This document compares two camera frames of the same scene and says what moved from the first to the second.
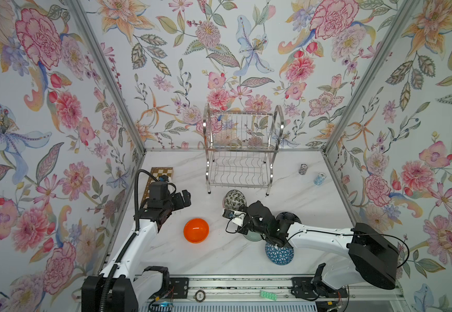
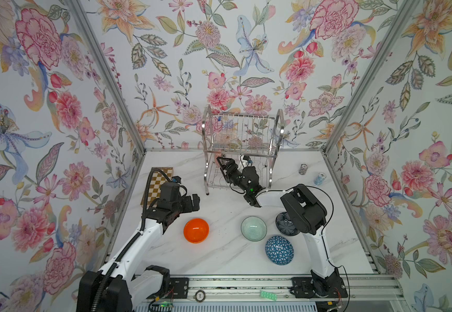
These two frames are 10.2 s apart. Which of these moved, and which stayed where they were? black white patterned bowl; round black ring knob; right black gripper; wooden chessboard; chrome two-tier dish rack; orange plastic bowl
Moved: black white patterned bowl; right black gripper
Stayed: chrome two-tier dish rack; orange plastic bowl; round black ring knob; wooden chessboard
